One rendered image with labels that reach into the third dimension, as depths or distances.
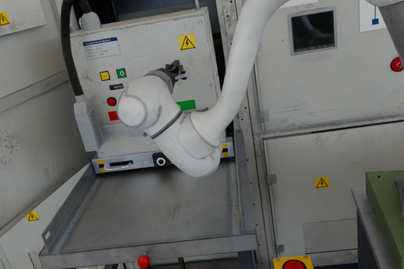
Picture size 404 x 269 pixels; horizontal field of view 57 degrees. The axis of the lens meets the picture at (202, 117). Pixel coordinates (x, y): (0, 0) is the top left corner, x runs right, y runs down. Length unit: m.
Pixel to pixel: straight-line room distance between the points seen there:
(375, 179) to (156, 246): 0.69
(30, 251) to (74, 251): 1.05
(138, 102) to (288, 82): 0.87
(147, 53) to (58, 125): 0.51
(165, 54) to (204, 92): 0.19
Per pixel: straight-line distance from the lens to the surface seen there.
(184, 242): 1.06
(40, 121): 1.51
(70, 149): 1.62
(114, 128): 1.35
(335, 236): 1.97
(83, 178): 1.41
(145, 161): 1.42
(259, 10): 0.79
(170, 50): 1.27
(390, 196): 1.22
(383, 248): 1.15
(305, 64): 1.54
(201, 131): 0.84
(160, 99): 0.84
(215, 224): 1.09
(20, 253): 2.24
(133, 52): 1.29
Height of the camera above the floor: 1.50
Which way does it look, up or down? 21 degrees down
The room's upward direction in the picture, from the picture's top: 10 degrees counter-clockwise
